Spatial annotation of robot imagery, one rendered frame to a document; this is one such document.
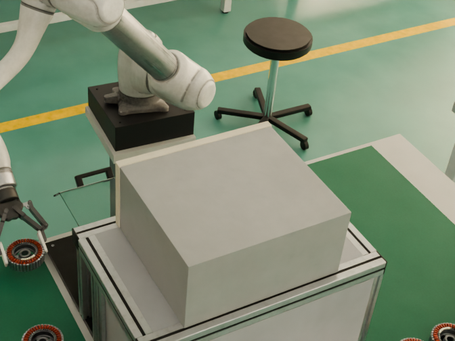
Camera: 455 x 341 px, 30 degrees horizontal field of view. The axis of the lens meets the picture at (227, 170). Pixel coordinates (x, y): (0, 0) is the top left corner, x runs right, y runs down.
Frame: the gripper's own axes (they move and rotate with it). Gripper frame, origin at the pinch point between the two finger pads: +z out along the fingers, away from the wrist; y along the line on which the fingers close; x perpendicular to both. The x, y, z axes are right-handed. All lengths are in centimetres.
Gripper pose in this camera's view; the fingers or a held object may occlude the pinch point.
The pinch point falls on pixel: (24, 253)
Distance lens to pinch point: 257.6
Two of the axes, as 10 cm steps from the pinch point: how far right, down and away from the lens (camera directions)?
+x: 3.1, -3.8, -8.7
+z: 3.8, 8.9, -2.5
